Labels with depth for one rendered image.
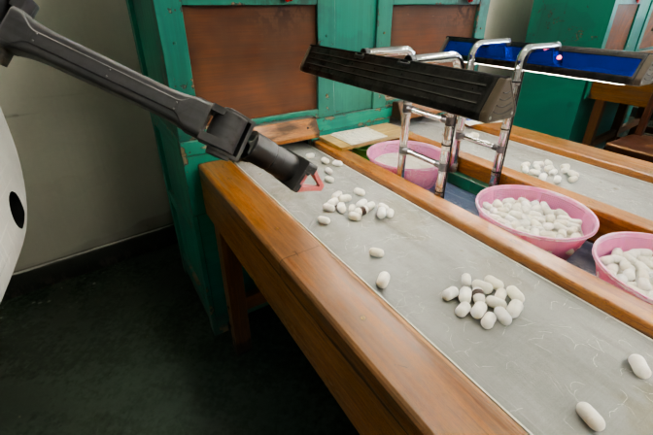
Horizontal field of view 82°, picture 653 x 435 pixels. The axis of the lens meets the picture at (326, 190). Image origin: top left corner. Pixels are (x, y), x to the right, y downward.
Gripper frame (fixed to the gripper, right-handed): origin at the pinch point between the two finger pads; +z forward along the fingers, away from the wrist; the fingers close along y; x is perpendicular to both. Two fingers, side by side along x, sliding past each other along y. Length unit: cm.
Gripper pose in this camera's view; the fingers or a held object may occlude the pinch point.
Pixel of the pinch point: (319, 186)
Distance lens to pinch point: 81.4
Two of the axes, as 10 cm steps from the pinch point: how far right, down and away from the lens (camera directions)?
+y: -5.2, -3.6, 7.7
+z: 6.6, 4.0, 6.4
